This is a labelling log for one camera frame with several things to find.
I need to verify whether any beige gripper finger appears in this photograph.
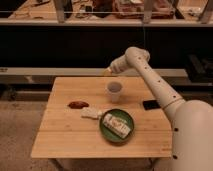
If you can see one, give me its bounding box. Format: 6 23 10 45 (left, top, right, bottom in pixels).
102 68 112 76

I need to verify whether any white ceramic cup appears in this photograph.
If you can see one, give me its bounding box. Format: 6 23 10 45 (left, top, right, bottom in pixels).
106 81 123 103

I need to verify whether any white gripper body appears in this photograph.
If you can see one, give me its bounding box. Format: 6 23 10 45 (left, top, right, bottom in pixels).
109 56 129 74

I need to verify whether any dark case at right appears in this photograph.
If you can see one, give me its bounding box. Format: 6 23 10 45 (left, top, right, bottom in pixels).
185 55 213 83

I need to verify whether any black smartphone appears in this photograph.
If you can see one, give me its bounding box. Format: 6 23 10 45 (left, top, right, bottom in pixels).
142 100 160 110

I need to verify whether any red pepper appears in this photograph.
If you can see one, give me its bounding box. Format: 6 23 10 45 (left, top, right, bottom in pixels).
68 101 89 109

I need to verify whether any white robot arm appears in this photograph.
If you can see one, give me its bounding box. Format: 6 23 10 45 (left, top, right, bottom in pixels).
106 47 213 171

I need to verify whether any green plate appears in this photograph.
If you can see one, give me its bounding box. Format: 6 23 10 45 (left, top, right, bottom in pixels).
99 109 134 144

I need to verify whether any wooden table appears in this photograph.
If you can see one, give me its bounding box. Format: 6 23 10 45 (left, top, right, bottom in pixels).
30 76 174 171

